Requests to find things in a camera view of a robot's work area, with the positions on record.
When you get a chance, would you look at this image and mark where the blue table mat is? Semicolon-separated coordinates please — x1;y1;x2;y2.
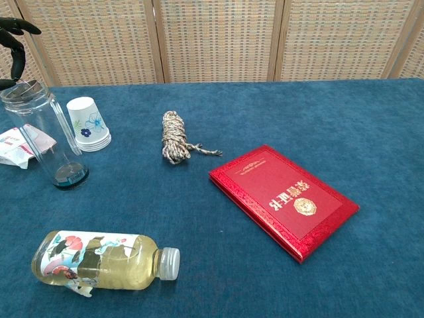
0;78;424;318

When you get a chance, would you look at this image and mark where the plastic bottle yellow liquid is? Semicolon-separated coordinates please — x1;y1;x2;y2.
30;230;182;298

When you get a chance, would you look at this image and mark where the beige rope bundle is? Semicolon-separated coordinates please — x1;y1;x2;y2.
161;110;223;166

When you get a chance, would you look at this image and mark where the white floral paper cup stack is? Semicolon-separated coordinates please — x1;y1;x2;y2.
66;96;112;153

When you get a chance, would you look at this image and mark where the white tissue packet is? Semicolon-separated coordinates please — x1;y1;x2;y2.
0;124;57;170

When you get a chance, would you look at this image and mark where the clear glass jar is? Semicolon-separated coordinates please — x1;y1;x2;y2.
0;80;90;191

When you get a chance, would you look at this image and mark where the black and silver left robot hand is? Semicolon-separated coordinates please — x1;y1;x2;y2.
0;17;42;91

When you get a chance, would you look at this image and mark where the red certificate book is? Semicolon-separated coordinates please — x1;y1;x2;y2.
208;144;360;264

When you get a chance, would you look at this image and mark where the woven folding screen panel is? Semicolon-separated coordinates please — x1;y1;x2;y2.
274;0;424;82
152;0;286;83
0;0;52;91
16;0;165;87
387;9;424;80

